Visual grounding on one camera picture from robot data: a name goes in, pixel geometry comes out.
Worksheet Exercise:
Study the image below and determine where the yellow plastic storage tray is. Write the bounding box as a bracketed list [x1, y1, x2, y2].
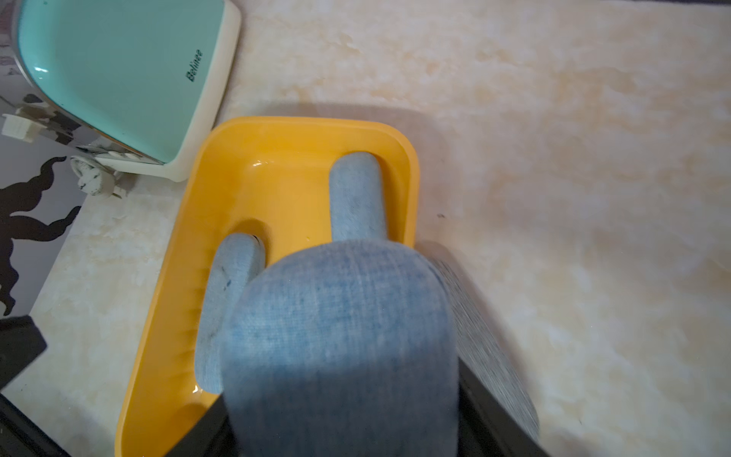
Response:
[114, 117, 420, 456]

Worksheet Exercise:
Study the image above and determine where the mint green chrome toaster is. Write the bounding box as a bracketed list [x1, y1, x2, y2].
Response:
[1, 1, 243, 182]

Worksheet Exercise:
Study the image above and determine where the white toaster plug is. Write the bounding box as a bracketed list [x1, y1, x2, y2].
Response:
[70, 155, 128, 199]

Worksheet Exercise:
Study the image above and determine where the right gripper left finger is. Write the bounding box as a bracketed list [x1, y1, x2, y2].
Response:
[166, 395, 234, 457]

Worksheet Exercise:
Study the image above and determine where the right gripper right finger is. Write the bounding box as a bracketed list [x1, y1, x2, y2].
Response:
[457, 360, 548, 457]

